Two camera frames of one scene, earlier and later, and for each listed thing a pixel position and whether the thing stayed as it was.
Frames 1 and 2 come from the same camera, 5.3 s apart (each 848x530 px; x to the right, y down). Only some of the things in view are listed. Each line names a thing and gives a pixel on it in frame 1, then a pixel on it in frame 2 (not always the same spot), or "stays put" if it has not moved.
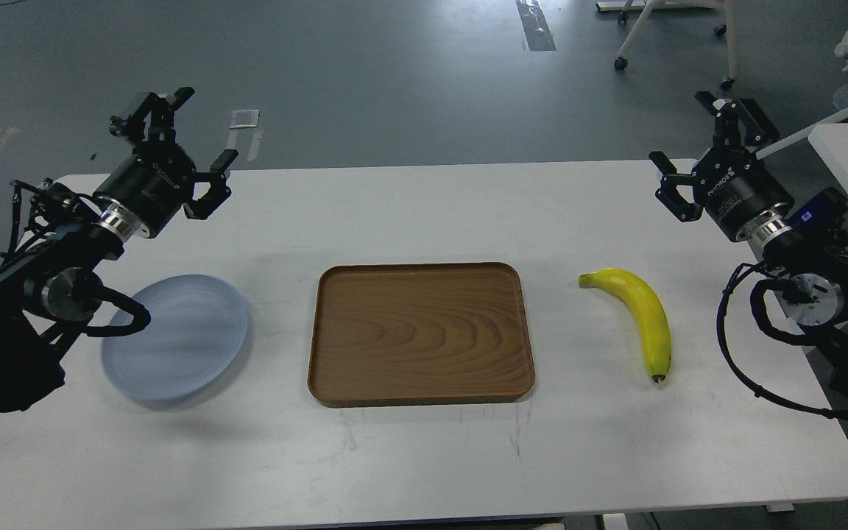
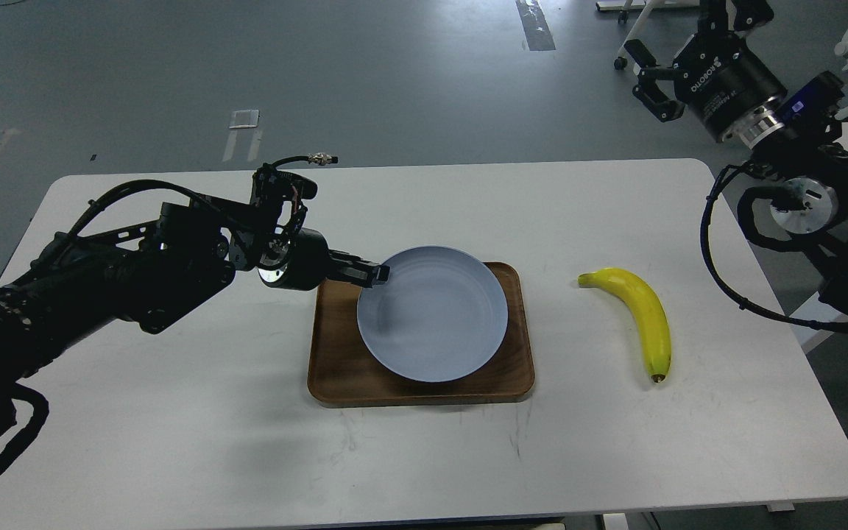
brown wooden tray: (419, 334) stays put
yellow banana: (648, 310) stays put
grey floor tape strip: (536, 26) stays put
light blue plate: (198, 326) → (440, 317)
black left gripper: (150, 185) → (301, 259)
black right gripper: (732, 186) → (734, 93)
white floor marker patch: (243, 118) stays put
